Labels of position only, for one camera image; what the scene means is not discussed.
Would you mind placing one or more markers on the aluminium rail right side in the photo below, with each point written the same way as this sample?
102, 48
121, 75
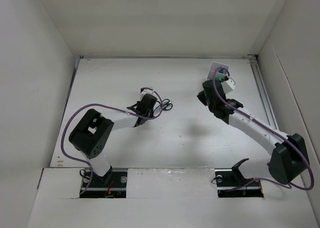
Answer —
262, 91

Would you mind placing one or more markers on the black handled scissors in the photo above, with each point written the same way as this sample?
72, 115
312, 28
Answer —
166, 105

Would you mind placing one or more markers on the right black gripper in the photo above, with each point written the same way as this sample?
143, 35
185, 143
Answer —
201, 96

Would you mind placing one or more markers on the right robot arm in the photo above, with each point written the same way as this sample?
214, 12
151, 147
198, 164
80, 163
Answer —
288, 153

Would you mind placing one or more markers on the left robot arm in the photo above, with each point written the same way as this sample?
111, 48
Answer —
91, 133

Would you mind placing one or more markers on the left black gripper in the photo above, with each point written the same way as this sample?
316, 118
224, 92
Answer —
151, 114

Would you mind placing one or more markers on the white divided container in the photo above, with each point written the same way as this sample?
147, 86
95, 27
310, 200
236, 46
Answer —
214, 70

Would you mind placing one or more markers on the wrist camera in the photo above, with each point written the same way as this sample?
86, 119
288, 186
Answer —
146, 90
228, 85

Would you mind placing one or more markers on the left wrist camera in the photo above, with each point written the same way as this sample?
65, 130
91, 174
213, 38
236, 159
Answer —
146, 90

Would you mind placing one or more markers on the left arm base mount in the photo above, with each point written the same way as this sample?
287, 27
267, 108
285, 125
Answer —
115, 188

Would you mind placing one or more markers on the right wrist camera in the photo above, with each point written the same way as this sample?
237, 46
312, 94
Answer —
228, 85

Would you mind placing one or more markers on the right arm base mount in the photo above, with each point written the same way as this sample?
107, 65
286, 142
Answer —
230, 183

